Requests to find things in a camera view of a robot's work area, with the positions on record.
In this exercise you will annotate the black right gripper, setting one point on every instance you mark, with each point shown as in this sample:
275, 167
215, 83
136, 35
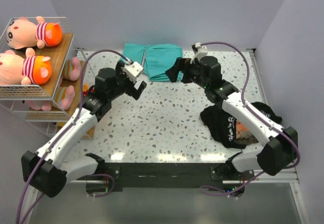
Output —
180, 63

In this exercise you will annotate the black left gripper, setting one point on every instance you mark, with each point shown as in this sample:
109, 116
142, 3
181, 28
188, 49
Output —
120, 73

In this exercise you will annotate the orange bear polka dress back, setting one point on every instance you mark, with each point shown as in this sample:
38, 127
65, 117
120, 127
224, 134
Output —
87, 92

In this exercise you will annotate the orange bear polka dress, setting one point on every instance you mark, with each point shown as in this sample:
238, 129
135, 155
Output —
85, 87
87, 92

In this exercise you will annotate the pink pig striped shirt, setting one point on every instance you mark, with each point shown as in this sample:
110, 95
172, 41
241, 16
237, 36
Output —
71, 69

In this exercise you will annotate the pink pig toy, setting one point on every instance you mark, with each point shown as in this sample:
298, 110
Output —
62, 99

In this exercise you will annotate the face-up doll orange hat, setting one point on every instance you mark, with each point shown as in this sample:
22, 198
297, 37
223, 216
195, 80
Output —
33, 69

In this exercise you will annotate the black-haired doll orange pants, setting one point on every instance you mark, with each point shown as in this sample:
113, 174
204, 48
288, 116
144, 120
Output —
22, 33

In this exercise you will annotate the orange bear polka dress front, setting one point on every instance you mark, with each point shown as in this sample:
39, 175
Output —
85, 87

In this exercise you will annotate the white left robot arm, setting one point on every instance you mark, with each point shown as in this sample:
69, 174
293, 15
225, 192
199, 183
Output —
44, 169

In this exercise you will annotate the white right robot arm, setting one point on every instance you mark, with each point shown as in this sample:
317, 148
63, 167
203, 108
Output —
279, 144

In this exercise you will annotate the folded teal cloth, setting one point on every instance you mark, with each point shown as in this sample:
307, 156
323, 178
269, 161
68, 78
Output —
155, 59

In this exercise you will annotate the black printed garment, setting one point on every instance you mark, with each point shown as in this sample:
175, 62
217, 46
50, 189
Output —
226, 129

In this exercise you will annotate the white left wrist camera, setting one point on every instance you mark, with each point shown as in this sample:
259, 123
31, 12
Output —
133, 71

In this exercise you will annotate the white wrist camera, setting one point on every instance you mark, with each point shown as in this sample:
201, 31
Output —
133, 71
200, 51

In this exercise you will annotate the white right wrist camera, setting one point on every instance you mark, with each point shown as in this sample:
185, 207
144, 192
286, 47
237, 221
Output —
200, 51

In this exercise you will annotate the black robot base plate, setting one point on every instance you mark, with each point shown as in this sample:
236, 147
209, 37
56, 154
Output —
165, 175

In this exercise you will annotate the white wire wooden shelf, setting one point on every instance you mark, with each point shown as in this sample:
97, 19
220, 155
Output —
13, 97

